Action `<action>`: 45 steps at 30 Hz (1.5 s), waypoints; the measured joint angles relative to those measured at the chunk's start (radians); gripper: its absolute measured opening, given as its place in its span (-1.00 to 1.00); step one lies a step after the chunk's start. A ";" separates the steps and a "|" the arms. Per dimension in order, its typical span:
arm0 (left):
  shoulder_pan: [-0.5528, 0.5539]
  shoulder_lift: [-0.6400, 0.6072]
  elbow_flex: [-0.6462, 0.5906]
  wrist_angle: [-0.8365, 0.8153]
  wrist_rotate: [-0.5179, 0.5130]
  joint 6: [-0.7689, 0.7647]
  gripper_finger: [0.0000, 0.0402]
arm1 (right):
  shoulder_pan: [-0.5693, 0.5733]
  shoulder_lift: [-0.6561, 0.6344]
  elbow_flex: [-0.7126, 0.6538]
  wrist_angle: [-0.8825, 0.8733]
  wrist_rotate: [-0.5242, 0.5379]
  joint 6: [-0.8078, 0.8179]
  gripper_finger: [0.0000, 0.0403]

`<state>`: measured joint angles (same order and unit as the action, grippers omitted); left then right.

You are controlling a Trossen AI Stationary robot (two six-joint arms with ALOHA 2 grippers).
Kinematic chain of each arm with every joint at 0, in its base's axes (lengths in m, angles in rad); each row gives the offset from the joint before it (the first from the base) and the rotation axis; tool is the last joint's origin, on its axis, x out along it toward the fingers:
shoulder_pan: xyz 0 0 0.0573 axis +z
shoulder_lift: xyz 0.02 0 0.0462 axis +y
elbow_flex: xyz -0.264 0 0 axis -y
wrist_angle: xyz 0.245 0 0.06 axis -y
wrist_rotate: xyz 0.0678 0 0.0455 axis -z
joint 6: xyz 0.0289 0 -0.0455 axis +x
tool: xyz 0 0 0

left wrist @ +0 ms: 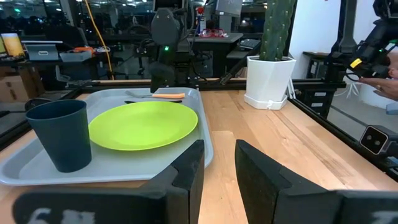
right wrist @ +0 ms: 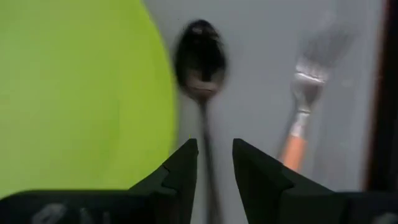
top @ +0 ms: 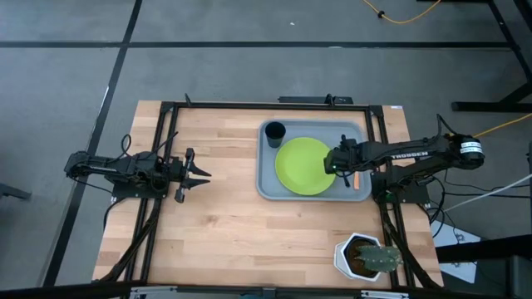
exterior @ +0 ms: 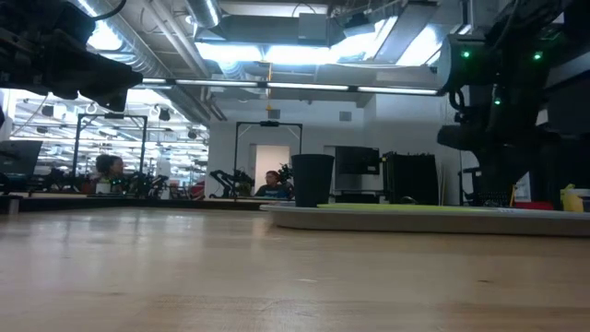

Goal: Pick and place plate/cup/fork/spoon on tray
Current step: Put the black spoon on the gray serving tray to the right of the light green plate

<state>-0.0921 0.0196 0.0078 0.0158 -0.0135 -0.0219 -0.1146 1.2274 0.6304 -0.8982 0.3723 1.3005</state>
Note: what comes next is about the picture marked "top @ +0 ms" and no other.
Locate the grey plastic tray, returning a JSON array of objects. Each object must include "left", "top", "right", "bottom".
[{"left": 256, "top": 120, "right": 372, "bottom": 203}]

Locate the black cable bundle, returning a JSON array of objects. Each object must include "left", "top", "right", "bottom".
[
  {"left": 99, "top": 199, "right": 162, "bottom": 283},
  {"left": 380, "top": 203, "right": 442, "bottom": 290}
]

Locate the black aluminium table frame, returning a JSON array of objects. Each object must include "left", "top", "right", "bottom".
[{"left": 93, "top": 99, "right": 444, "bottom": 292}]

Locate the grey chair leg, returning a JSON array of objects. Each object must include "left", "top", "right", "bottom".
[{"left": 0, "top": 182, "right": 32, "bottom": 201}]

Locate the yellow cable with black clip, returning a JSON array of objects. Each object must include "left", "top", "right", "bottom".
[{"left": 361, "top": 0, "right": 442, "bottom": 25}]

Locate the silver metal bracket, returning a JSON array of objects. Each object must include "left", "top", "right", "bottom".
[
  {"left": 360, "top": 290, "right": 411, "bottom": 299},
  {"left": 128, "top": 285, "right": 179, "bottom": 299}
]

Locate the black cup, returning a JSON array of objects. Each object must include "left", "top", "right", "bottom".
[{"left": 264, "top": 121, "right": 287, "bottom": 150}]

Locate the black steel table base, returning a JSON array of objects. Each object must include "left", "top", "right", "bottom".
[{"left": 417, "top": 0, "right": 532, "bottom": 113}]

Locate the white hexagonal plant pot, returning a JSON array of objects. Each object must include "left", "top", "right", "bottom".
[{"left": 333, "top": 232, "right": 386, "bottom": 283}]

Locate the lime green round plate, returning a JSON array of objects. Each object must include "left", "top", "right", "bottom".
[{"left": 274, "top": 137, "right": 337, "bottom": 197}]

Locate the white cable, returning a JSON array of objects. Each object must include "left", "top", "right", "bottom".
[{"left": 440, "top": 174, "right": 532, "bottom": 213}]

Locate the green cactus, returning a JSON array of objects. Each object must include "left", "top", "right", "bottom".
[{"left": 354, "top": 243, "right": 404, "bottom": 274}]

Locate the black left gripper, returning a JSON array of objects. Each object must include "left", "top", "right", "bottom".
[{"left": 167, "top": 147, "right": 212, "bottom": 204}]

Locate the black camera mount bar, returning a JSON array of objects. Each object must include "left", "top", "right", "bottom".
[{"left": 278, "top": 93, "right": 354, "bottom": 105}]

